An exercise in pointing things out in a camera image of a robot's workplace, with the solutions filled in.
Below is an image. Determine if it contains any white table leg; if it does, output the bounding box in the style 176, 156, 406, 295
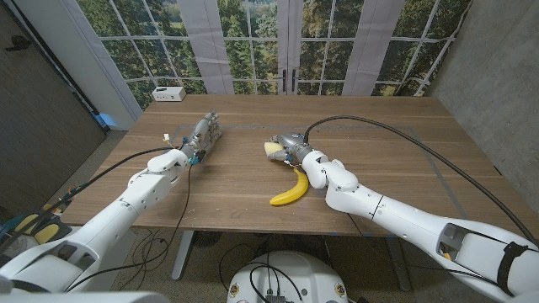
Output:
170, 230, 195, 282

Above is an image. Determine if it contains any printed window backdrop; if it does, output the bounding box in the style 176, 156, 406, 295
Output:
75, 0, 472, 111

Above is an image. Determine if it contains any grey table leg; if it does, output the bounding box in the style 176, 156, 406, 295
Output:
385, 237, 413, 292

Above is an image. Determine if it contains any yellow foot pedal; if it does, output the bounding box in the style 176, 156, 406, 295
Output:
33, 222, 61, 245
13, 213, 42, 236

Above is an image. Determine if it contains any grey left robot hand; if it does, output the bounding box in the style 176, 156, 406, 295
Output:
179, 109, 223, 166

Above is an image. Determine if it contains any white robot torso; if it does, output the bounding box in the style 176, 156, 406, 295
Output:
226, 250, 349, 303

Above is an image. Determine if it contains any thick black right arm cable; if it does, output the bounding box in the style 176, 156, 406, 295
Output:
303, 114, 539, 247

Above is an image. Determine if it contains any yellow toy banana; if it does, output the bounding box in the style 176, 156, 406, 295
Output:
269, 167, 310, 207

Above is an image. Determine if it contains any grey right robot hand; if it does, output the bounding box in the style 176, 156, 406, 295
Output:
264, 132, 315, 167

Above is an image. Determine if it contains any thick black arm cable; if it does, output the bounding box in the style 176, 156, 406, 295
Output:
0, 146, 174, 256
303, 114, 539, 247

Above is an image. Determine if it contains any thin black left wrist wire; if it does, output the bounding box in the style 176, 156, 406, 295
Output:
65, 162, 194, 294

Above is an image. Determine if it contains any white power strip box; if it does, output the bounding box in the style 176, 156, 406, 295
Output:
152, 86, 187, 103

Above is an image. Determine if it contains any pale yellow sponge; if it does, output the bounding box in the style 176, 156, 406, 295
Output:
263, 141, 285, 159

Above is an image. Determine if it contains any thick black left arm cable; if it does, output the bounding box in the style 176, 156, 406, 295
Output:
0, 146, 174, 256

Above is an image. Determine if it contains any dark grey door panel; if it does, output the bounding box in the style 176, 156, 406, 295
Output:
0, 0, 107, 220

